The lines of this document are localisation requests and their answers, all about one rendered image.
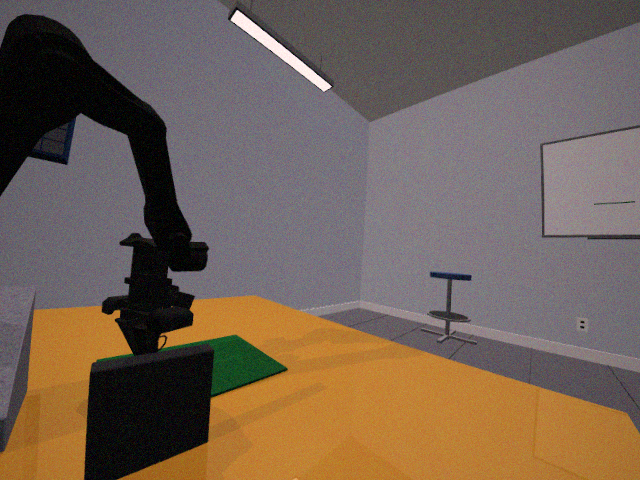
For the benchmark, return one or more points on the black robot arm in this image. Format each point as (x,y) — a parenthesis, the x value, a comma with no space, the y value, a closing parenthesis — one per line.
(47,78)

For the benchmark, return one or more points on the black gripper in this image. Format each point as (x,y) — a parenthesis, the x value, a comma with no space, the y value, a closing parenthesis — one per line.
(138,325)

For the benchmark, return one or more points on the green circuit board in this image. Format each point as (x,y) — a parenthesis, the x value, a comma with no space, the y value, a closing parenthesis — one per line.
(236,363)

